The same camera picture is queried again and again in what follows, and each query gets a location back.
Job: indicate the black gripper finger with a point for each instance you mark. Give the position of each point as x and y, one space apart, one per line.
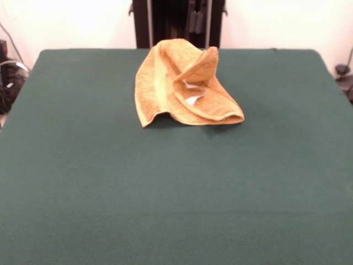
192 23
199 23

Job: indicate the tan terry towel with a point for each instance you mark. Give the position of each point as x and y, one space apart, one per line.
165 91

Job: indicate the black floor equipment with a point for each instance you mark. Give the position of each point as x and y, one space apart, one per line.
11 91
342 69

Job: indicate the dark green table cloth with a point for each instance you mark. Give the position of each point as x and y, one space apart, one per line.
82 165

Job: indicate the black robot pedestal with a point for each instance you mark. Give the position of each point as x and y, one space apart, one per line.
143 27

